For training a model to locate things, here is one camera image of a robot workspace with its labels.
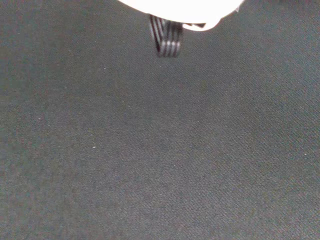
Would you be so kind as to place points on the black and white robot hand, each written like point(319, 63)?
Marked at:
point(180, 10)

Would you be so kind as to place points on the black cloth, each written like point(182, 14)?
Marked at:
point(160, 150)

